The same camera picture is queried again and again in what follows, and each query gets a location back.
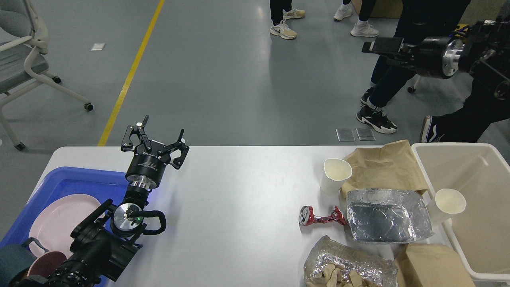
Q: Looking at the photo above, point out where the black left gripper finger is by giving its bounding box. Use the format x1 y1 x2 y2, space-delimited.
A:
158 128 190 170
121 115 163 157

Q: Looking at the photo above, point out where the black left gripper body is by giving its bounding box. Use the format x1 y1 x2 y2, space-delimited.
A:
126 145 171 188

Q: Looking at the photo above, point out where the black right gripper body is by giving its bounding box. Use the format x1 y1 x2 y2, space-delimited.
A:
400 37 465 79

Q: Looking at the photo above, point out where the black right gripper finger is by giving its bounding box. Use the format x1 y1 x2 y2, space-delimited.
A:
362 37 404 54

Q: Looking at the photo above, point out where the pink plate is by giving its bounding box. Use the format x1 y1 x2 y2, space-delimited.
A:
29 194 100 258

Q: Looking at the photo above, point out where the brown paper bag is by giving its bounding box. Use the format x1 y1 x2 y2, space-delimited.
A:
394 243 474 287
341 140 429 198

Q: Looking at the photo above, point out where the pink mug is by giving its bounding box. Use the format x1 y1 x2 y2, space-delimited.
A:
27 251 67 277

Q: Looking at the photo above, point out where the dark teal mug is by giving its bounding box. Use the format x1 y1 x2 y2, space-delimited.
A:
0 237 49 287

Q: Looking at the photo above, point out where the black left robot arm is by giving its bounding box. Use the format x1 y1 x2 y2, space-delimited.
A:
13 116 190 287

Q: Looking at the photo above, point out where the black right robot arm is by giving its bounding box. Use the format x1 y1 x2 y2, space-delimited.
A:
362 18 510 100

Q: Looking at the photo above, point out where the person in white sneakers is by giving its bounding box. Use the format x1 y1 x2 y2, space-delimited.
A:
333 0 380 38

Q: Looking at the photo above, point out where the cardboard box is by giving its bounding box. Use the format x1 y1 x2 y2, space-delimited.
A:
370 0 403 19

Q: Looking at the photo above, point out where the person in black sneakers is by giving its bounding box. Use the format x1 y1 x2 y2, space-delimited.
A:
356 0 470 134

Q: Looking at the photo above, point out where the blue plastic tray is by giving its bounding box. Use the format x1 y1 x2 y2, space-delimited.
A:
0 166 132 287

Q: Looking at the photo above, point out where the grey chair right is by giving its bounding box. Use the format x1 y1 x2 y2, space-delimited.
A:
407 76 422 93

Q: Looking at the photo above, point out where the person in black canvas shoes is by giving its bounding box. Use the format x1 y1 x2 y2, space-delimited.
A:
420 80 510 142

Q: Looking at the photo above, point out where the right metal floor plate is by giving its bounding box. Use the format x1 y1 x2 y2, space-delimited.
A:
356 128 376 141

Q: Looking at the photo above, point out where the metal floor plate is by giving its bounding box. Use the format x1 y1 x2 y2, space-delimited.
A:
336 128 356 142
356 128 376 141

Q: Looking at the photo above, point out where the left metal floor plate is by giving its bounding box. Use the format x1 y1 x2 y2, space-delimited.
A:
336 128 356 142

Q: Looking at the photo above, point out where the white paper cup on table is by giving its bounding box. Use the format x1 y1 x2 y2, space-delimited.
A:
320 158 352 196

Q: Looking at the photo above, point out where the white paper cup in bin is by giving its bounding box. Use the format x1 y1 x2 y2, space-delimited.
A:
426 188 467 226

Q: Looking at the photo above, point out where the crushed red soda can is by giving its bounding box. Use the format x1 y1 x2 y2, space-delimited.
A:
298 205 347 226

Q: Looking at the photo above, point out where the grey office chair left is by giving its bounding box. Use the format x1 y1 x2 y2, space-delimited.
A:
0 0 94 151

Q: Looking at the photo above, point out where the crumpled silver foil bag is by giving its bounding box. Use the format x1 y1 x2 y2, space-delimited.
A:
346 188 434 244

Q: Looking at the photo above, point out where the white plastic bin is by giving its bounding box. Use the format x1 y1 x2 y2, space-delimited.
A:
412 142 510 283

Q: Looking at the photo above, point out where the brown crumpled paper in foil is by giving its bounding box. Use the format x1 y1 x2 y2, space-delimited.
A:
306 263 379 287

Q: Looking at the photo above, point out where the crumpled aluminium foil front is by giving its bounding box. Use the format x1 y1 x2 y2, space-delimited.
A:
304 236 398 287

